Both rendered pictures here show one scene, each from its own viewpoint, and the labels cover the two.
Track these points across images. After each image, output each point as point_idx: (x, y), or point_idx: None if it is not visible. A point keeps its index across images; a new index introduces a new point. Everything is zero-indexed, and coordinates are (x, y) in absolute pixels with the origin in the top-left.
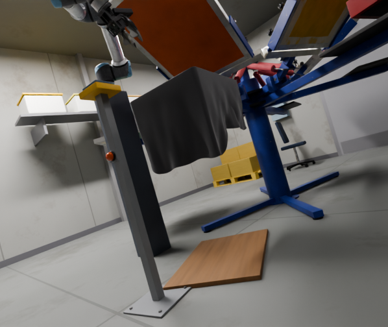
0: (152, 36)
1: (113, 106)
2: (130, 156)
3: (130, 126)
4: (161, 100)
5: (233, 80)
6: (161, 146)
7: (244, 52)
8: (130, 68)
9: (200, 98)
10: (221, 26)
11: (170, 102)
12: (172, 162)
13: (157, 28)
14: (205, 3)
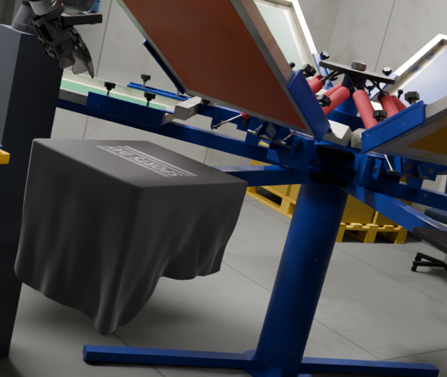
0: (149, 10)
1: (24, 69)
2: (12, 175)
3: (41, 117)
4: (75, 187)
5: (236, 187)
6: (42, 248)
7: (308, 127)
8: (97, 5)
9: (122, 239)
10: (273, 79)
11: (84, 203)
12: (45, 283)
13: (161, 10)
14: (252, 43)
